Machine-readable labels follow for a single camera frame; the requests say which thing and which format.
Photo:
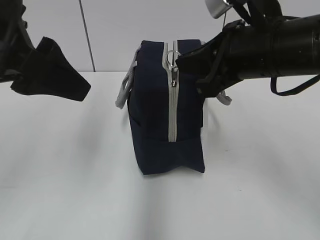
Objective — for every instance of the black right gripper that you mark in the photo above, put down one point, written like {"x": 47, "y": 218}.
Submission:
{"x": 237, "y": 53}

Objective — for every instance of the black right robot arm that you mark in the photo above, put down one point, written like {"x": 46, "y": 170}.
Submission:
{"x": 285, "y": 50}

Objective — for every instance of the navy blue lunch bag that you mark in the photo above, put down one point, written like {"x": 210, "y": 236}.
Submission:
{"x": 165, "y": 109}

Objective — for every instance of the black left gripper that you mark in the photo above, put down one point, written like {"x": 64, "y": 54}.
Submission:
{"x": 43, "y": 70}

